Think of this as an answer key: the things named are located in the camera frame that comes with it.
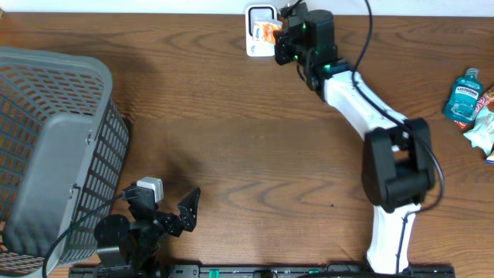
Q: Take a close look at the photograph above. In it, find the orange Kleenex tissue pack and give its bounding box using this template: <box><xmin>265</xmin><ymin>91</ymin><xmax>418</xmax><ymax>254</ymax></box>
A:
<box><xmin>252</xmin><ymin>18</ymin><xmax>283</xmax><ymax>45</ymax></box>

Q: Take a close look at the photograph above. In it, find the blue Listerine mouthwash bottle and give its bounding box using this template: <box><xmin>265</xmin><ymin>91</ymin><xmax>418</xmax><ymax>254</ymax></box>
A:
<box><xmin>444</xmin><ymin>68</ymin><xmax>483</xmax><ymax>124</ymax></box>

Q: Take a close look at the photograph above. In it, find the red brown chocolate bar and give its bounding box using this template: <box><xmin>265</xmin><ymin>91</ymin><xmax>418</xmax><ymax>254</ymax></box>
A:
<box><xmin>455</xmin><ymin>86</ymin><xmax>494</xmax><ymax>130</ymax></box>

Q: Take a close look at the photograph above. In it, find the teal white pack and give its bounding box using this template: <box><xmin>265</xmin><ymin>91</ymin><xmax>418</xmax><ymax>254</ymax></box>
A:
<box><xmin>463</xmin><ymin>107</ymin><xmax>493</xmax><ymax>156</ymax></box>

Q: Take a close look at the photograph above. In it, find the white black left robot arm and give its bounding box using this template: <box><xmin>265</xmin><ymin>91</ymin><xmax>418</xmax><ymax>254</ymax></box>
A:
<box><xmin>93</xmin><ymin>183</ymin><xmax>201</xmax><ymax>277</ymax></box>

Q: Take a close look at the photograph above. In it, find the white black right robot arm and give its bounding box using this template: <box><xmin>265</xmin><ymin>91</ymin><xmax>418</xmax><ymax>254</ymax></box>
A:
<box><xmin>274</xmin><ymin>1</ymin><xmax>440</xmax><ymax>276</ymax></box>

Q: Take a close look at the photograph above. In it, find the white barcode scanner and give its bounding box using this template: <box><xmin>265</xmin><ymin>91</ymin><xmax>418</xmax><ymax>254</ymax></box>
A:
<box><xmin>245</xmin><ymin>4</ymin><xmax>277</xmax><ymax>57</ymax></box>

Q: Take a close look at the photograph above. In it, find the grey plastic basket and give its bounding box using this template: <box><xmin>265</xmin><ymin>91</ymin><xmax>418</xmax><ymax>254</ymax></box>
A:
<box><xmin>1</xmin><ymin>47</ymin><xmax>130</xmax><ymax>277</ymax></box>

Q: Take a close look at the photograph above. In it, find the black left camera cable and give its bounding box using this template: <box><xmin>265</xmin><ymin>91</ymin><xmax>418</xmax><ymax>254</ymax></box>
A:
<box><xmin>41</xmin><ymin>192</ymin><xmax>128</xmax><ymax>278</ymax></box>

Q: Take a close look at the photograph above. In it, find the black camera cable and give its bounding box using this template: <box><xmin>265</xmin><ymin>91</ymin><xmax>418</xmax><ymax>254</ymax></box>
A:
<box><xmin>41</xmin><ymin>192</ymin><xmax>128</xmax><ymax>278</ymax></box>
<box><xmin>285</xmin><ymin>0</ymin><xmax>445</xmax><ymax>276</ymax></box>

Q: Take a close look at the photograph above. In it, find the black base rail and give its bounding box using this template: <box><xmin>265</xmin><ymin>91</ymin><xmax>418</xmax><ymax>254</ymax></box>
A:
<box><xmin>68</xmin><ymin>262</ymin><xmax>456</xmax><ymax>278</ymax></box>

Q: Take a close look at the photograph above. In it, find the black right camera cable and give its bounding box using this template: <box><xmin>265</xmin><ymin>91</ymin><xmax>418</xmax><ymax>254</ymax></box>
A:
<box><xmin>285</xmin><ymin>0</ymin><xmax>445</xmax><ymax>276</ymax></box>

